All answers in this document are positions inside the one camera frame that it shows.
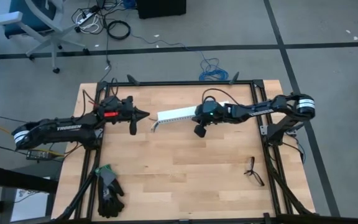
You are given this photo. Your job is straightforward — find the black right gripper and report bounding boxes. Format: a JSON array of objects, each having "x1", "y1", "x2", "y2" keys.
[{"x1": 193, "y1": 101, "x2": 226, "y2": 138}]

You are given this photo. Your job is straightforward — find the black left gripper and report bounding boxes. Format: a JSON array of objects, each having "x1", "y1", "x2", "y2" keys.
[{"x1": 99, "y1": 95, "x2": 150, "y2": 136}]

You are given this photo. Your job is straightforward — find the white perforated strip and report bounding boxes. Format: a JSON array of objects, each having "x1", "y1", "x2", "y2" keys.
[{"x1": 156, "y1": 101, "x2": 229, "y2": 123}]

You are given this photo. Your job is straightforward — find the black eyeglasses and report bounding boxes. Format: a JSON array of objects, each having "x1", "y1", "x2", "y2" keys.
[{"x1": 243, "y1": 156, "x2": 265, "y2": 187}]

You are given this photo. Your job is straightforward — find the black work glove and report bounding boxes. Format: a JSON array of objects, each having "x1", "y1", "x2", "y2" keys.
[
  {"x1": 94, "y1": 164, "x2": 119, "y2": 202},
  {"x1": 97, "y1": 182, "x2": 126, "y2": 219}
]

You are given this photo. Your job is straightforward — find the black power adapter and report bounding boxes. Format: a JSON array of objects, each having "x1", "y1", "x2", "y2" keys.
[{"x1": 25, "y1": 149, "x2": 50, "y2": 161}]

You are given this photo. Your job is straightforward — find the black floor cabinet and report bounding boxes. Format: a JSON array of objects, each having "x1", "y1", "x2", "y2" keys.
[{"x1": 135, "y1": 0, "x2": 188, "y2": 20}]

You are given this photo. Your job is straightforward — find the white blue office chair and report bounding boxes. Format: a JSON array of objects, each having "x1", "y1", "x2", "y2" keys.
[{"x1": 0, "y1": 0, "x2": 91, "y2": 75}]

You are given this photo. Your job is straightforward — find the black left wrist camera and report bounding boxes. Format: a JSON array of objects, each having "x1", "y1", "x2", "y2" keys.
[{"x1": 103, "y1": 96, "x2": 122, "y2": 114}]

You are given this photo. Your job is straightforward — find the black aluminium table frame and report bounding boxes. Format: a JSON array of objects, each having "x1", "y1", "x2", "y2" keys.
[{"x1": 53, "y1": 73, "x2": 319, "y2": 224}]

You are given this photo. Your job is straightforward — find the blue floor cable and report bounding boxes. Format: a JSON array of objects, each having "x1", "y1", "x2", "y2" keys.
[{"x1": 129, "y1": 32, "x2": 229, "y2": 82}]

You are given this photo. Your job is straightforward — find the black floor cable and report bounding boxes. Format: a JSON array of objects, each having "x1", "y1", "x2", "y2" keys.
[{"x1": 99, "y1": 12, "x2": 113, "y2": 83}]

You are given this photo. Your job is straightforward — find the black coiled cable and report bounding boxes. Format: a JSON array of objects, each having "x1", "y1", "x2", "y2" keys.
[{"x1": 106, "y1": 20, "x2": 132, "y2": 40}]

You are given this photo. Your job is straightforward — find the white power strip with cables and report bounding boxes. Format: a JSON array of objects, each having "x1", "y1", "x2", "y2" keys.
[{"x1": 75, "y1": 14, "x2": 101, "y2": 34}]

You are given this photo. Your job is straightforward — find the yellow floor cable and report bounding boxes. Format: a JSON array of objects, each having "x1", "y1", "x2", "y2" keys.
[{"x1": 0, "y1": 123, "x2": 65, "y2": 157}]

